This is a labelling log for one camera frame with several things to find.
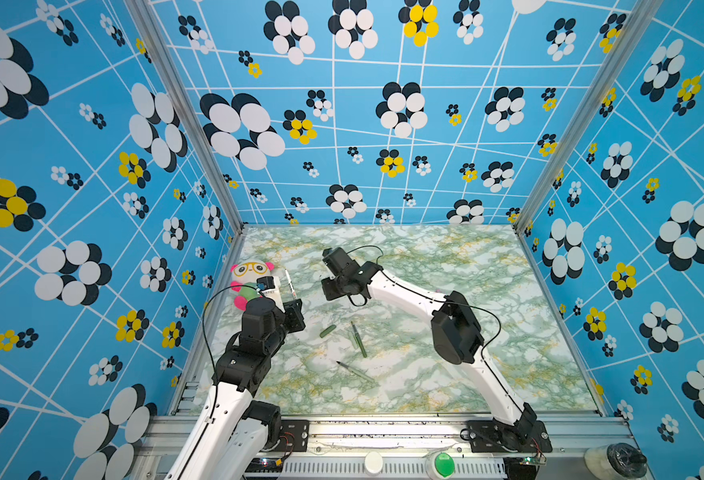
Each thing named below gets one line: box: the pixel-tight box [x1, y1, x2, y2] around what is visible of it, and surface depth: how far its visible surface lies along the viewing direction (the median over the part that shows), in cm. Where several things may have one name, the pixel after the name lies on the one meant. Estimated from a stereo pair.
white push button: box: [364, 451, 383, 476], surface depth 65 cm
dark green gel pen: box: [336, 361, 375, 383], surface depth 86 cm
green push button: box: [425, 452, 455, 479], surface depth 63 cm
